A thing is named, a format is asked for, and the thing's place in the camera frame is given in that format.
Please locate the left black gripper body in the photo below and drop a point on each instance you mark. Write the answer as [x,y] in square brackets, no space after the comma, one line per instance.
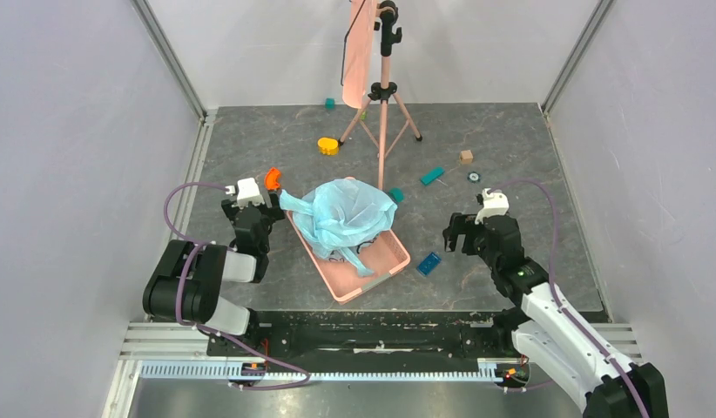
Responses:
[269,215]

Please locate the small wooden cube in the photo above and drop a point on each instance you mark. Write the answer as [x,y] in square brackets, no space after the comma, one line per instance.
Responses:
[466,157]

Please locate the orange curved toy block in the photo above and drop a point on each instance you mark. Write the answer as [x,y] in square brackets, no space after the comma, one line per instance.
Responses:
[272,179]

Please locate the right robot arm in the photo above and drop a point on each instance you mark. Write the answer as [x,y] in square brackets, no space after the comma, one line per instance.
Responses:
[600,379]

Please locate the blue rectangular toy brick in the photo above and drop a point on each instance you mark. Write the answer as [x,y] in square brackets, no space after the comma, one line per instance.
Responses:
[429,264]

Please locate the pink plastic basket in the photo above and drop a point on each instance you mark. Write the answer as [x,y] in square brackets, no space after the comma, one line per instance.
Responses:
[385,255]

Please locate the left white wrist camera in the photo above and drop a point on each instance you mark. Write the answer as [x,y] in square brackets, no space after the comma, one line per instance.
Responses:
[246,192]

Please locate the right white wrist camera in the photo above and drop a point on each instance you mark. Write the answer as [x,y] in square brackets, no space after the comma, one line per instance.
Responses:
[493,203]

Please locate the teal wedge block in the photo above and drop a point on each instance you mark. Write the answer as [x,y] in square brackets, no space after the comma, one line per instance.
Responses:
[397,195]

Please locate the teal long block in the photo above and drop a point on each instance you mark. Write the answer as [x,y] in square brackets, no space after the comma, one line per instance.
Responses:
[432,175]

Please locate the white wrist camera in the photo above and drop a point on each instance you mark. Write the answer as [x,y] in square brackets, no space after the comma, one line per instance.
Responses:
[246,192]
[493,203]

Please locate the light blue plastic bag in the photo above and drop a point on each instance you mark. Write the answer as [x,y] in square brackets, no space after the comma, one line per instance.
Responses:
[340,215]

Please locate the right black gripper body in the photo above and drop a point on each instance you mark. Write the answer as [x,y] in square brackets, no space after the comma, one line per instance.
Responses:
[467,232]

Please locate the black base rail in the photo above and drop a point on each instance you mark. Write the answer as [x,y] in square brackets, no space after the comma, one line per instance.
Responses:
[380,342]

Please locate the pink tripod stand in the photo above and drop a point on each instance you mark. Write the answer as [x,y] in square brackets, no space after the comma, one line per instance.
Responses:
[384,90]

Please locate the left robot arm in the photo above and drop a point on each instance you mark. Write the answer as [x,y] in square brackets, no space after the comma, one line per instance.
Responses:
[187,287]

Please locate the yellow toy block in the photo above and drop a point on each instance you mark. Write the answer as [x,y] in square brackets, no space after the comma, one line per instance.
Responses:
[328,146]

